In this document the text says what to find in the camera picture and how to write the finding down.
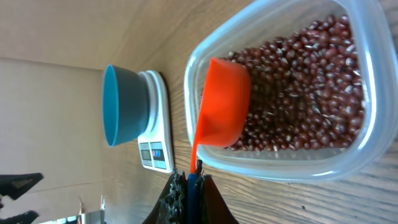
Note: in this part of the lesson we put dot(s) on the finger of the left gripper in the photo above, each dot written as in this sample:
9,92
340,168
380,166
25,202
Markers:
24,218
14,186

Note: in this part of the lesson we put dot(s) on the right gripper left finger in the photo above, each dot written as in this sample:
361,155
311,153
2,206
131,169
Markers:
171,204

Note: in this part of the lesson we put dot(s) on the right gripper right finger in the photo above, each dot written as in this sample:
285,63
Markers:
212,209

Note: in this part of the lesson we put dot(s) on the red measuring scoop blue handle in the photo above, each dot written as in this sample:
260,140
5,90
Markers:
223,110

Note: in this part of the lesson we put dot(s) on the white digital kitchen scale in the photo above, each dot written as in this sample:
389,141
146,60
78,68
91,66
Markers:
155,143

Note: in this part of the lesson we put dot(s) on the blue metal bowl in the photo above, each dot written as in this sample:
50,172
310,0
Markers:
125,105

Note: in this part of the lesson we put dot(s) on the red azuki beans in container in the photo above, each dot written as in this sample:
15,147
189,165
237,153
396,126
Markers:
306,90

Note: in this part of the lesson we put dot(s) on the clear plastic container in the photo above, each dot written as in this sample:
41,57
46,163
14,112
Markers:
264,20

